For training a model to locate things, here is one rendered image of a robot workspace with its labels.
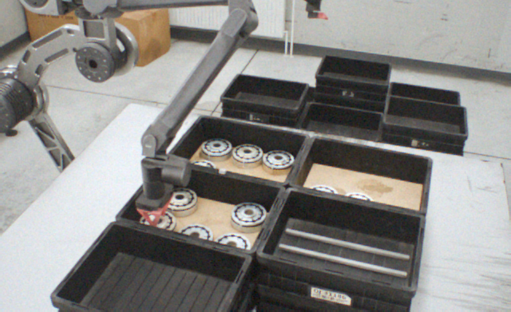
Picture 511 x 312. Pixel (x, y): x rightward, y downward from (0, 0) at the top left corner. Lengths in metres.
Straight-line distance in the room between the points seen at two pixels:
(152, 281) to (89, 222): 0.48
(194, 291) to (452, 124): 1.87
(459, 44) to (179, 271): 3.53
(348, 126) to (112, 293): 1.87
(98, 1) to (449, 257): 1.27
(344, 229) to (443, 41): 3.14
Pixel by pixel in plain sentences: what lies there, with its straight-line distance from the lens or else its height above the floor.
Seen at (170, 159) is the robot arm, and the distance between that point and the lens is 1.44.
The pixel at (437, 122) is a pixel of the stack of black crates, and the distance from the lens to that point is 2.97.
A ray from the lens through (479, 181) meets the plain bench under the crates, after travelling 2.21.
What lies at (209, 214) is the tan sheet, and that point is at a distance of 1.68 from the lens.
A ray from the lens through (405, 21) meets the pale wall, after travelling 4.58.
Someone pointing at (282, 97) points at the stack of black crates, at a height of 0.49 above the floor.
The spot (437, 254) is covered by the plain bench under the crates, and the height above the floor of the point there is 0.70.
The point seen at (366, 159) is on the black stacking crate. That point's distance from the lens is 1.86.
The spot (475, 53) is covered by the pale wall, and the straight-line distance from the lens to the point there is 4.68.
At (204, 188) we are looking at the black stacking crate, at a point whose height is 0.87.
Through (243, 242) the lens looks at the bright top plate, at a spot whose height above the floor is 0.86.
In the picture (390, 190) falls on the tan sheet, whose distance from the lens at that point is 1.83.
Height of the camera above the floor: 1.91
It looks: 33 degrees down
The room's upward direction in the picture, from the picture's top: 1 degrees clockwise
